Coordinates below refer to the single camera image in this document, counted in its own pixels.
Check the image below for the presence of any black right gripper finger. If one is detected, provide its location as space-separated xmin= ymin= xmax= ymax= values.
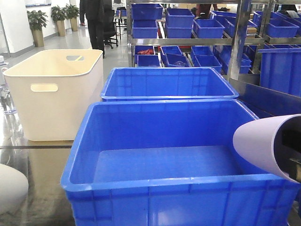
xmin=275 ymin=129 xmax=301 ymax=183

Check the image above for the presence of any purple cup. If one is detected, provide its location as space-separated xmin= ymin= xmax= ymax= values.
xmin=233 ymin=114 xmax=301 ymax=183

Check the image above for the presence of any beige cup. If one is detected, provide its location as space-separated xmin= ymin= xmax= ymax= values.
xmin=0 ymin=164 xmax=29 ymax=215

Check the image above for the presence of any tall blue bin right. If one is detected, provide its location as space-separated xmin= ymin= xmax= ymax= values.
xmin=259 ymin=48 xmax=301 ymax=97

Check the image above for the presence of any large blue bin front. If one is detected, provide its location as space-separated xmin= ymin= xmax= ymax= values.
xmin=61 ymin=98 xmax=300 ymax=226

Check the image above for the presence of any large blue bin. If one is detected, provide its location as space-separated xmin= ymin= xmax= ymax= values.
xmin=61 ymin=98 xmax=300 ymax=226
xmin=100 ymin=67 xmax=239 ymax=101

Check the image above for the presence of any large blue bin rear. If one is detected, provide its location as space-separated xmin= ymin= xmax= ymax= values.
xmin=100 ymin=67 xmax=239 ymax=101

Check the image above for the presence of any cream plastic bin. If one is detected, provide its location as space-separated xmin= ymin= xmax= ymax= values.
xmin=4 ymin=49 xmax=104 ymax=141

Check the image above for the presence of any metal shelf rack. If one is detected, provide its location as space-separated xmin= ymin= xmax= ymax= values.
xmin=126 ymin=0 xmax=300 ymax=80

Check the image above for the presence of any black office chair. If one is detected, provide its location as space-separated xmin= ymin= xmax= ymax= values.
xmin=103 ymin=5 xmax=119 ymax=49

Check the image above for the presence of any person in black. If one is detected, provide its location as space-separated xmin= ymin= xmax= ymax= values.
xmin=79 ymin=0 xmax=105 ymax=57

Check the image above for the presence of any potted plant right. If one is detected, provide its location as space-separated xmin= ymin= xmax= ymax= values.
xmin=65 ymin=4 xmax=79 ymax=32

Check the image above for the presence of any potted plant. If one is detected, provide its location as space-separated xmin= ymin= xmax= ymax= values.
xmin=65 ymin=4 xmax=79 ymax=32
xmin=51 ymin=5 xmax=66 ymax=37
xmin=27 ymin=10 xmax=48 ymax=47

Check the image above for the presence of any potted plant middle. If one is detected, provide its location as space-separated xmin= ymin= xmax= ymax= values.
xmin=51 ymin=5 xmax=66 ymax=37

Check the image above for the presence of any potted plant left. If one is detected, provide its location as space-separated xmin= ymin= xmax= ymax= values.
xmin=27 ymin=10 xmax=48 ymax=47

